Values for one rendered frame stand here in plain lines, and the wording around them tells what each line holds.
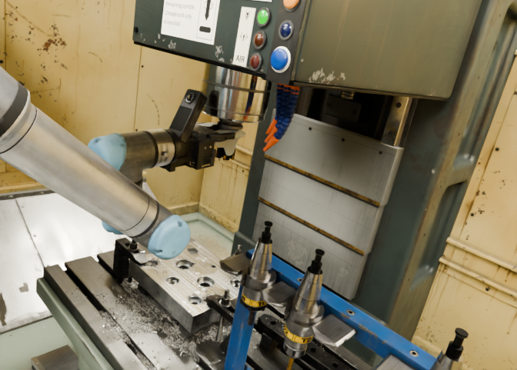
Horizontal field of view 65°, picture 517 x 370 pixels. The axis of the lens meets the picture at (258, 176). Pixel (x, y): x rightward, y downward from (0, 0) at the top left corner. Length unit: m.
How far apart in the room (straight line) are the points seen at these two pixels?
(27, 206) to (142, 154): 1.16
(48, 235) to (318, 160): 1.10
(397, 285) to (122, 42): 1.45
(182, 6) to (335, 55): 0.29
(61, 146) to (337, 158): 0.90
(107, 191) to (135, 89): 1.40
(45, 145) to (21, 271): 1.17
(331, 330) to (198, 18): 0.56
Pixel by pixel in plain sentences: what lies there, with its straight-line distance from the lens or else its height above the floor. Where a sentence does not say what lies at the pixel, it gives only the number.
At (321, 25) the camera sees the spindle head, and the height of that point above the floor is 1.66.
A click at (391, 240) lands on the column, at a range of 1.29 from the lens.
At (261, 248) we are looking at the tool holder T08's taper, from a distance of 0.72.
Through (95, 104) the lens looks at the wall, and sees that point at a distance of 1.91.
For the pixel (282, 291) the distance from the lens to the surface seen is 0.74.
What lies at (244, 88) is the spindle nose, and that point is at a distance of 0.88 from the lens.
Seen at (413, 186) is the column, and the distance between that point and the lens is 1.23.
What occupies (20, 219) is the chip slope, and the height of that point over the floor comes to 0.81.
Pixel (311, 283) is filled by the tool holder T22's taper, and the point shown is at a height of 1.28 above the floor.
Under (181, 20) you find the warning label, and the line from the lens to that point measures 0.78.
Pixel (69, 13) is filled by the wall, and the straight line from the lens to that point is 1.83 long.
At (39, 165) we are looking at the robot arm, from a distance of 0.56.
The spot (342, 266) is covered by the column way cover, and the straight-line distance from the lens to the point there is 1.36.
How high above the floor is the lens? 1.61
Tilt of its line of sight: 18 degrees down
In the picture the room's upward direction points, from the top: 11 degrees clockwise
